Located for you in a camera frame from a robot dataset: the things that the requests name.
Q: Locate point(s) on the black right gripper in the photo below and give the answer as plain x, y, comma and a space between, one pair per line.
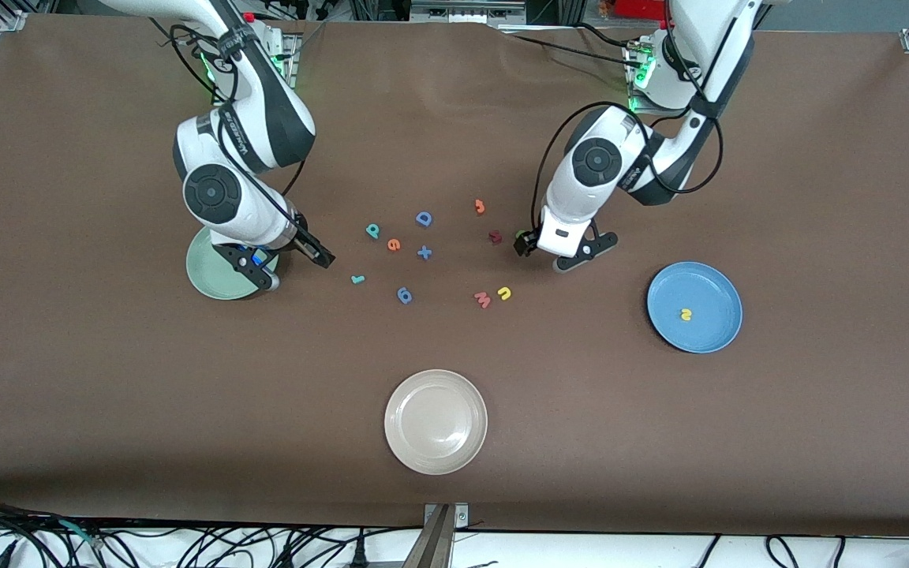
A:
307, 244

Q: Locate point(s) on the teal letter P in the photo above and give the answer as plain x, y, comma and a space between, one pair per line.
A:
372, 230

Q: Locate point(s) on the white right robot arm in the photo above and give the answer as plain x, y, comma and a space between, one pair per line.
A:
214, 193

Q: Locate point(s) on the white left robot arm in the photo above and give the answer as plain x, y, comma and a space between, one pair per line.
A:
596, 162

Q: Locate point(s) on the pink letter W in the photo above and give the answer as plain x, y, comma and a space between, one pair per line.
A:
482, 300

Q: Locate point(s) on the blue number 6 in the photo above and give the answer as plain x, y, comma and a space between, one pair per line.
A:
405, 296

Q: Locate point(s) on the blue letter D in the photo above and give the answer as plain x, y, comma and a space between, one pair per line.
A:
423, 219

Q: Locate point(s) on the green plate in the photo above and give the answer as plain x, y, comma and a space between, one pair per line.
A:
206, 276

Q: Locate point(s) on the blue plate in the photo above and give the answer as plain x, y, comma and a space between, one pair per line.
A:
694, 308

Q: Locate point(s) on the beige plate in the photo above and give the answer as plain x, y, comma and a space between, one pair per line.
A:
435, 422

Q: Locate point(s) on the grey metal rack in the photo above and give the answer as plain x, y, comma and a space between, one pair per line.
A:
466, 9

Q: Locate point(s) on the brown table cover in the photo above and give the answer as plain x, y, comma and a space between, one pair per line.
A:
107, 394

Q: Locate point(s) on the red box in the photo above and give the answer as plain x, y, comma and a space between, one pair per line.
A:
640, 8

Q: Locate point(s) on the black power plug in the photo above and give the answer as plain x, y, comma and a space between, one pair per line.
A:
359, 552

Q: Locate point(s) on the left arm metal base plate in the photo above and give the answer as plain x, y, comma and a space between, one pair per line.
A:
648, 111

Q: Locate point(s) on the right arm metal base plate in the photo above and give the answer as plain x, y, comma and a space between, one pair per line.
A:
290, 59

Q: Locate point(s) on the metal corner bracket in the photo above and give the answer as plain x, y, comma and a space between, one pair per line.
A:
461, 517

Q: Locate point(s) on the aluminium profile post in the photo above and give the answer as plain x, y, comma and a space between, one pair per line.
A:
432, 544

